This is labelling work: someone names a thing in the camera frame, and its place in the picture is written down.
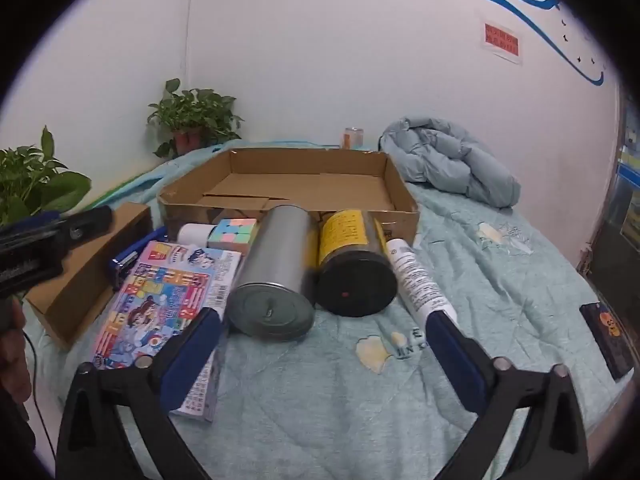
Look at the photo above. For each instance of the small closed cardboard box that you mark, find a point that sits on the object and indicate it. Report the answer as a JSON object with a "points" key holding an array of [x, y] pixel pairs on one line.
{"points": [[80, 280]]}

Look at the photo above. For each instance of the colourful cartoon printed box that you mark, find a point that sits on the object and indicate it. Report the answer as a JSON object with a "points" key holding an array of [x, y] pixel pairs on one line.
{"points": [[160, 295]]}

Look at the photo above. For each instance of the silver metal can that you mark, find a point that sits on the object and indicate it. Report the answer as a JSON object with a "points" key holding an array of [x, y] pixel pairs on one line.
{"points": [[275, 270]]}

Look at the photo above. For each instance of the teal quilted bed blanket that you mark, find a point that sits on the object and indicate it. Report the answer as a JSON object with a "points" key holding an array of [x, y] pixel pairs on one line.
{"points": [[500, 285]]}

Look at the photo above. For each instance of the white printed bottle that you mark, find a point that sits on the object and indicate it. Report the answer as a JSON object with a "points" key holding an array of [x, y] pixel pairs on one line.
{"points": [[415, 275]]}

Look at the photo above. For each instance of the grey blue folded duvet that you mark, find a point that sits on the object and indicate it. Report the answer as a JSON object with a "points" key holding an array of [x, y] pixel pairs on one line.
{"points": [[445, 160]]}

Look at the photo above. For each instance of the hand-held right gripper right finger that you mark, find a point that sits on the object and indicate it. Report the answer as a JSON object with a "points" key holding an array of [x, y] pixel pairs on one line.
{"points": [[452, 355]]}

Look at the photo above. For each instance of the red wall notice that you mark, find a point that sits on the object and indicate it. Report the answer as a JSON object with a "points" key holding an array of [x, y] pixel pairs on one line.
{"points": [[501, 42]]}

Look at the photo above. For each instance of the large cardboard box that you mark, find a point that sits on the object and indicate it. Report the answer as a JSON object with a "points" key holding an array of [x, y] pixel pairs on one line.
{"points": [[300, 185]]}

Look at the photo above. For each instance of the large leaf green plant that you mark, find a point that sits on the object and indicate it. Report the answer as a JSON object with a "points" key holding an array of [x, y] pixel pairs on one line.
{"points": [[35, 180]]}

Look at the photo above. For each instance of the yellow label black jar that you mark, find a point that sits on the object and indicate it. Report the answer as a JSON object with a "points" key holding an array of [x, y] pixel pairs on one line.
{"points": [[350, 260]]}

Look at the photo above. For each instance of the pastel puzzle cube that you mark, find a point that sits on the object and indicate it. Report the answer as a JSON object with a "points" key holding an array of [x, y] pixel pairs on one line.
{"points": [[232, 235]]}

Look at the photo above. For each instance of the potted plant in red pot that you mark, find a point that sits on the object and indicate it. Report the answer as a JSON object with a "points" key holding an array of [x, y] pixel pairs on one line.
{"points": [[192, 110]]}

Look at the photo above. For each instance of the small orange jar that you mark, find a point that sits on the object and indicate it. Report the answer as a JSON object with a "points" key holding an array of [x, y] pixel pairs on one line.
{"points": [[352, 138]]}

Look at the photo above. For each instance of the white lint roller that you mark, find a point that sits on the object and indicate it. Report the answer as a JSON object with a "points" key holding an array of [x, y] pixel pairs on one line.
{"points": [[192, 235]]}

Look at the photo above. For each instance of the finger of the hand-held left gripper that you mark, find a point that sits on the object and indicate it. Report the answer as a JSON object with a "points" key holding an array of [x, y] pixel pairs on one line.
{"points": [[87, 222]]}

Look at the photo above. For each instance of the blue stapler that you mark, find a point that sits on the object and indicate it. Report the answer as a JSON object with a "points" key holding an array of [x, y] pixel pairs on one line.
{"points": [[131, 260]]}

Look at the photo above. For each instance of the person's left hand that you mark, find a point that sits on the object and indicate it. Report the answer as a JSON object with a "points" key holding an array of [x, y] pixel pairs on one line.
{"points": [[12, 355]]}

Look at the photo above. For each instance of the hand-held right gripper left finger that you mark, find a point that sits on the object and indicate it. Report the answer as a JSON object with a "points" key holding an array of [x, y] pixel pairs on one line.
{"points": [[200, 350]]}

